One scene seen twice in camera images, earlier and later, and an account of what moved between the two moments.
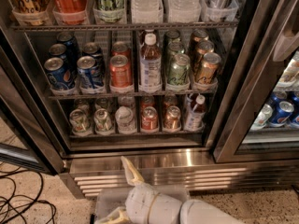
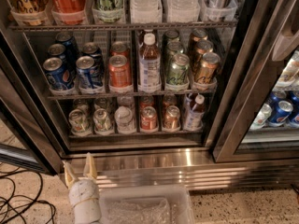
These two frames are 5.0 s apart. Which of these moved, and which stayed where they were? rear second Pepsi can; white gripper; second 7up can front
Moved: white gripper
Stayed: rear second Pepsi can; second 7up can front
